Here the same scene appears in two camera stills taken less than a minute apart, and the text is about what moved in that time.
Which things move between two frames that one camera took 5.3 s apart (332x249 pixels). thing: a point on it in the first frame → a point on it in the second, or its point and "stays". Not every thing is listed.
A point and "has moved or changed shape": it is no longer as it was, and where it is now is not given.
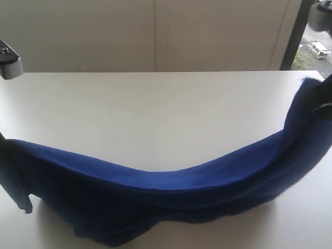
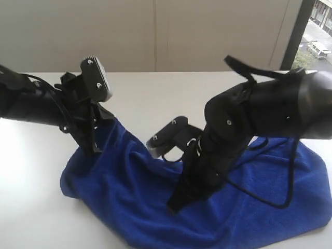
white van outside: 321,52 stays
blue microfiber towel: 108,202 has moved or changed shape
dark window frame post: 296,34 stays
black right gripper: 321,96 → 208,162
